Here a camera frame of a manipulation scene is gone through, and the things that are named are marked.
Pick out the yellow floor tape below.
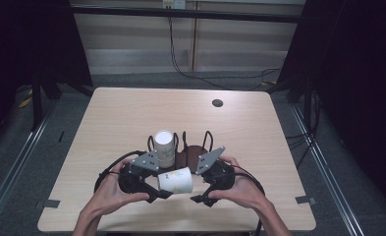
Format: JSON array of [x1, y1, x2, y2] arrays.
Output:
[[18, 88, 33, 109]]

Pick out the dark wooden cup holder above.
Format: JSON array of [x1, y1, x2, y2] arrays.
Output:
[[146, 130, 214, 172]]

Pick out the black curtain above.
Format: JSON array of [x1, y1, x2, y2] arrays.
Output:
[[276, 0, 386, 207], [0, 0, 94, 155]]

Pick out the grey tape strip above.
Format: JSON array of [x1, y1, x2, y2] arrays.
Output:
[[33, 199, 61, 209], [295, 195, 317, 207]]

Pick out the metal floor rail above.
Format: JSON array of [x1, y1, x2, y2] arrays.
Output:
[[0, 97, 56, 227], [290, 104, 365, 236]]

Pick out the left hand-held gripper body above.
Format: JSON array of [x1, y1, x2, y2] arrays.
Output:
[[117, 149, 161, 195]]

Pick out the person's left hand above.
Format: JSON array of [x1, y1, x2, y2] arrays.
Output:
[[87, 157, 151, 218]]

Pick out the black horizontal bar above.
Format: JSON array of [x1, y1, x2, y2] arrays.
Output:
[[70, 5, 304, 24]]

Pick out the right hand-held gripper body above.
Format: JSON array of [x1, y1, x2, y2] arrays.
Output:
[[194, 146, 238, 193]]

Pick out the black wall cable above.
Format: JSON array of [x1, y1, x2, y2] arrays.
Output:
[[167, 16, 282, 91]]

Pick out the person's right hand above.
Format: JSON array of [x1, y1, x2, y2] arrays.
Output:
[[208, 155, 273, 213]]

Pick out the white wall outlet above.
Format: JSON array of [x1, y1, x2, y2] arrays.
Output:
[[161, 0, 187, 10]]

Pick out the white paper cup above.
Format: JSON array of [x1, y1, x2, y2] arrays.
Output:
[[152, 130, 176, 169], [156, 166, 194, 195]]

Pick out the black floor cables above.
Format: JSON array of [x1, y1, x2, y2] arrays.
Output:
[[285, 91, 322, 170]]

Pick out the black metal stand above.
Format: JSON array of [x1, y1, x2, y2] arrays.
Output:
[[30, 70, 45, 132]]

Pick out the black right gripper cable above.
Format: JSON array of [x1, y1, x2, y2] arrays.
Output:
[[229, 163, 266, 236]]

